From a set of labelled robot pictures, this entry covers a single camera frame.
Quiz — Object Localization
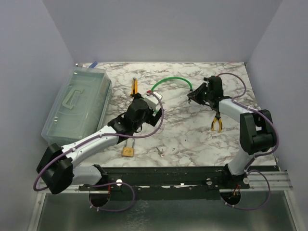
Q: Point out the brass padlock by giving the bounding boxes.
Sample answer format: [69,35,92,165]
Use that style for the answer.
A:
[122,139,135,157]

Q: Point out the clear plastic storage box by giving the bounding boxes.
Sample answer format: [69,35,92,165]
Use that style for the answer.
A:
[41,67,112,146]

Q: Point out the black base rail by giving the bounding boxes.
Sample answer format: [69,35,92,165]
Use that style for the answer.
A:
[78,162,251,202]

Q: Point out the blue pen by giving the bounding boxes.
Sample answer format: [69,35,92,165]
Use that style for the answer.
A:
[89,61,98,68]

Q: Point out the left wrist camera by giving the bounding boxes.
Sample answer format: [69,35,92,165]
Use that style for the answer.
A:
[144,92,162,110]

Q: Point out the green cable lock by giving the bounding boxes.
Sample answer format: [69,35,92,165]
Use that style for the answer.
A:
[151,76,193,114]

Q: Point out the aluminium extrusion rail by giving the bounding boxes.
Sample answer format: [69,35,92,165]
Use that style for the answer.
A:
[248,171,293,191]

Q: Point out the yellow utility knife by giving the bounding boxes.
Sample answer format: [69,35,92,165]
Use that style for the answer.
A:
[130,77,138,97]

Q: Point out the spare silver keys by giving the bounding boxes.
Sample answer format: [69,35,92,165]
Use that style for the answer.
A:
[156,147,165,157]

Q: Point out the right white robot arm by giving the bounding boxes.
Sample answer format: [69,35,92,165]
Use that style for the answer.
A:
[187,75,279,189]

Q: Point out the yellow handled pliers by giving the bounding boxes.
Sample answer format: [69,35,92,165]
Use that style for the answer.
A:
[210,110,223,132]

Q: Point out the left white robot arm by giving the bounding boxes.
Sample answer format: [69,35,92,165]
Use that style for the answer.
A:
[33,91,164,194]

